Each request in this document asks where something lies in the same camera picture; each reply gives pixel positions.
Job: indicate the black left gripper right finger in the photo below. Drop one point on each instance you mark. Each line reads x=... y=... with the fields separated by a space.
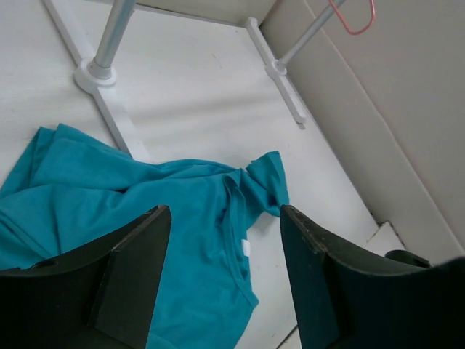
x=347 y=297

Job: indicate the white clothes rack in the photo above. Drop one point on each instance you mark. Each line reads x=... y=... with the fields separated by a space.
x=95 y=74

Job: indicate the pink wire hanger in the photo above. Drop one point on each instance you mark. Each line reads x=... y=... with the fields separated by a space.
x=356 y=17

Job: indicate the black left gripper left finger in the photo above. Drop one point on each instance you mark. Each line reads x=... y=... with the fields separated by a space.
x=100 y=295

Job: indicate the teal t shirt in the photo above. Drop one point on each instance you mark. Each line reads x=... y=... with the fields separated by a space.
x=68 y=189

